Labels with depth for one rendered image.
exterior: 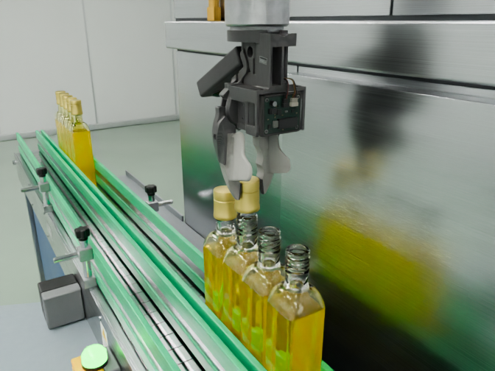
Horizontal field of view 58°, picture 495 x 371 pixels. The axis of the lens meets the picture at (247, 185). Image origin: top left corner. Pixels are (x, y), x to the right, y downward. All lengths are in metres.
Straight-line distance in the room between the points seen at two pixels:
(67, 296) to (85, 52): 5.47
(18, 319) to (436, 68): 1.01
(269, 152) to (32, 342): 0.72
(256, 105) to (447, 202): 0.23
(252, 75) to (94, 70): 5.93
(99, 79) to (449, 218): 6.10
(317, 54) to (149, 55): 6.04
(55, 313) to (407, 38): 0.89
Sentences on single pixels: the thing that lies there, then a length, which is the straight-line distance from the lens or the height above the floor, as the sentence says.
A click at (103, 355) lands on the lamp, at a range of 0.87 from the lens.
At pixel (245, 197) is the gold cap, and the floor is 1.17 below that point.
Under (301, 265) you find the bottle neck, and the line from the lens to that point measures 0.53.
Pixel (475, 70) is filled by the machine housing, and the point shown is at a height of 1.35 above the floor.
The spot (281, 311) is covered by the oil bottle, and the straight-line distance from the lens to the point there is 0.55.
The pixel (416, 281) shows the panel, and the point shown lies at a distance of 0.59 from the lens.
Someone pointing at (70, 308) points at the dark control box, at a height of 0.79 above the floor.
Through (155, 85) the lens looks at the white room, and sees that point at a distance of 6.72.
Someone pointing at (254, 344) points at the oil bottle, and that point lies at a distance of 0.65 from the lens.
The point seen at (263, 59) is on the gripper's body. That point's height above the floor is 1.35.
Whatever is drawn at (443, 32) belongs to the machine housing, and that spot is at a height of 1.38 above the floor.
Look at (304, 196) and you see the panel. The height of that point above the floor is 1.14.
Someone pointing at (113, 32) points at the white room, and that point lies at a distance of 6.49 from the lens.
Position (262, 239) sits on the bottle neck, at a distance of 0.57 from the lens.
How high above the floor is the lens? 1.39
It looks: 20 degrees down
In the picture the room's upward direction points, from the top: straight up
